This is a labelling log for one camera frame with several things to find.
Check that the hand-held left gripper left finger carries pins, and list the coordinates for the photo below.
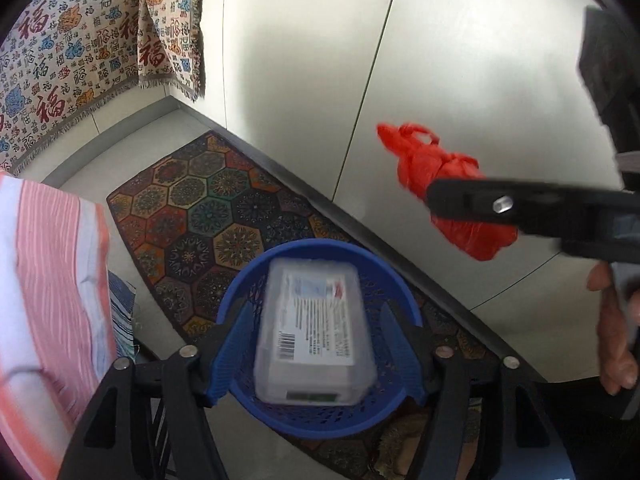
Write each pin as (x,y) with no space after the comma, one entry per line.
(235,345)

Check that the hexagon patterned rug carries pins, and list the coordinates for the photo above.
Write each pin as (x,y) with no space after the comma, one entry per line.
(215,220)

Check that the small printed cloth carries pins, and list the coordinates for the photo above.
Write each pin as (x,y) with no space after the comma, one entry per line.
(170,30)

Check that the person's right hand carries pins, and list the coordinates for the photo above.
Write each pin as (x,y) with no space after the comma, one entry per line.
(615,340)

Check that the blue striped cloth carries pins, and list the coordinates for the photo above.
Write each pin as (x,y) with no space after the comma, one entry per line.
(122,310)

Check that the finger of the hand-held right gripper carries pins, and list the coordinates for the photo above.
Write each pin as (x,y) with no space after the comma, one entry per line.
(500,205)

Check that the large printed cloth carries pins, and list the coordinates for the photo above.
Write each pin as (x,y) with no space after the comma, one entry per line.
(50,60)

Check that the red plastic bag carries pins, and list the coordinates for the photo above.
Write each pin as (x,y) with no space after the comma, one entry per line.
(440,165)

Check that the white plastic wipes box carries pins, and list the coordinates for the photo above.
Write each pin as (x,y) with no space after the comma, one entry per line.
(315,330)

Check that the blue plastic waste basket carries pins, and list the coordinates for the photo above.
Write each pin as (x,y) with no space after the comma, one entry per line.
(240,290)

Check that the pink white striped tablecloth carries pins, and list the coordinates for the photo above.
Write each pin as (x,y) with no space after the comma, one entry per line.
(50,270)

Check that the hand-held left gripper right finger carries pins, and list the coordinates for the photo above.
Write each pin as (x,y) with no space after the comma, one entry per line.
(400,340)

